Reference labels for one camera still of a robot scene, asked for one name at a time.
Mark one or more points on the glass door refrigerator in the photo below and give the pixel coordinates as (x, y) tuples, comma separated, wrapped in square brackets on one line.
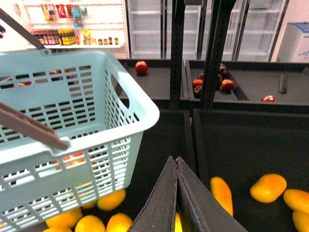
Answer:
[(252, 29)]

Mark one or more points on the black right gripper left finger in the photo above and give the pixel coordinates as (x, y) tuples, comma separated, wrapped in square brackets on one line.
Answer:
[(159, 211)]

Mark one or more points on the yellow mango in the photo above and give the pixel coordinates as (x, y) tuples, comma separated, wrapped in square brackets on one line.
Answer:
[(268, 188), (297, 200), (222, 193)]

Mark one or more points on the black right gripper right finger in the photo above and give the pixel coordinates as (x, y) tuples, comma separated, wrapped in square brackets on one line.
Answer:
[(199, 210)]

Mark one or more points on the white shelf with bottles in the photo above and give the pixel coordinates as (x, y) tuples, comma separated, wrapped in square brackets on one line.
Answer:
[(77, 24)]

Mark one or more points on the yellow lemon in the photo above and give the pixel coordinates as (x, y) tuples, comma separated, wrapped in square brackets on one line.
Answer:
[(68, 219), (111, 201), (119, 222), (90, 223)]

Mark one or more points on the white cabinet with blue drawing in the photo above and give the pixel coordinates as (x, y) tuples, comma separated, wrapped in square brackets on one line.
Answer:
[(294, 46)]

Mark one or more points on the red apple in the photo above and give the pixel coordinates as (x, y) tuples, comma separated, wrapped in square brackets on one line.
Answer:
[(269, 98), (227, 85), (141, 67)]

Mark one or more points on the light blue plastic basket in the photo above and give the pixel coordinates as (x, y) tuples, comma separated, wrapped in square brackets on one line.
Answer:
[(94, 105)]

